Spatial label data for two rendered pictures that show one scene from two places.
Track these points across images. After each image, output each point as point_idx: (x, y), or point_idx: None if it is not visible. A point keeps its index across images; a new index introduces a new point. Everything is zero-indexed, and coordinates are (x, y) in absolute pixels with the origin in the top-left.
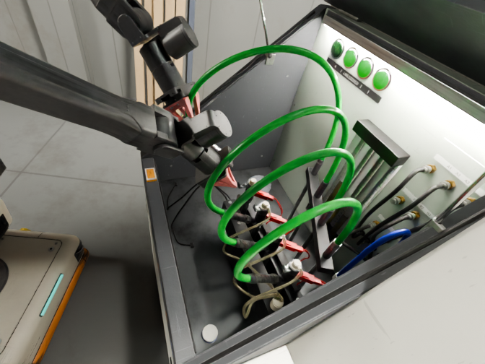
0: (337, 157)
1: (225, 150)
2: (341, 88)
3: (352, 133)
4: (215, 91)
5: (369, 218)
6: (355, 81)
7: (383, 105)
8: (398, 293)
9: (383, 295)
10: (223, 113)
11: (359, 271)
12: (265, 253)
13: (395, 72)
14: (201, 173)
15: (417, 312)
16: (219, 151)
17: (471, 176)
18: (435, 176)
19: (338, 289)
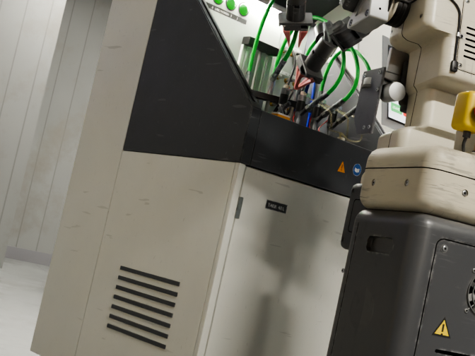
0: (281, 54)
1: (304, 56)
2: (215, 20)
3: (235, 51)
4: (215, 31)
5: (264, 104)
6: (226, 13)
7: (249, 24)
8: (362, 73)
9: (360, 78)
10: (315, 25)
11: (349, 80)
12: (315, 127)
13: (249, 3)
14: (317, 73)
15: None
16: (302, 58)
17: (295, 46)
18: (285, 54)
19: (357, 89)
